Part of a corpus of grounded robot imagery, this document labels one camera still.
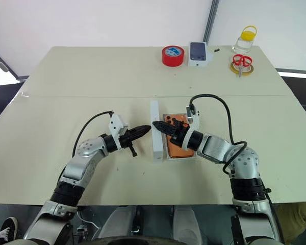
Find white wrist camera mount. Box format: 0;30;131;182
108;112;130;150
182;106;201;150

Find red handled scissors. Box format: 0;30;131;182
232;53;253;78

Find red tape roll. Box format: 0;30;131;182
161;45;185;68

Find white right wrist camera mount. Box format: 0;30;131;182
182;106;201;150

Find grey aluminium post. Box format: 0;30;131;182
202;0;220;47

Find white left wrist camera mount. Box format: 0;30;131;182
108;112;130;150

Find grey aluminium window frame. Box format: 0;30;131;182
0;45;28;83

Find olive trousers of bystander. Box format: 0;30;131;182
277;203;306;245

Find closed white phone box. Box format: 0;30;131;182
188;41;211;67

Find clear jar with yellow lid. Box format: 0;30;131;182
232;25;258;53

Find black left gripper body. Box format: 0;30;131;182
119;134;139;158

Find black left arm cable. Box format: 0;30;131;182
71;110;115;158

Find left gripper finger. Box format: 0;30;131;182
132;125;152;134
130;129;150;141

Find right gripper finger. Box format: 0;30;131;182
152;121;180;137
168;136;183;148

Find white box lid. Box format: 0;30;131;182
149;100;167;164

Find thin yellow tape roll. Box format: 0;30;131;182
229;61;255;76

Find white floor cable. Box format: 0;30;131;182
75;211;100;237

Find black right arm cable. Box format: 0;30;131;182
189;94;248;176

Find orange smartphone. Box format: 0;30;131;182
163;114;196;159

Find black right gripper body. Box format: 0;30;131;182
173;119;192;149

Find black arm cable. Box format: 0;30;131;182
189;94;248;176
71;110;115;158

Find black and white sneaker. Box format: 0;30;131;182
0;216;19;242

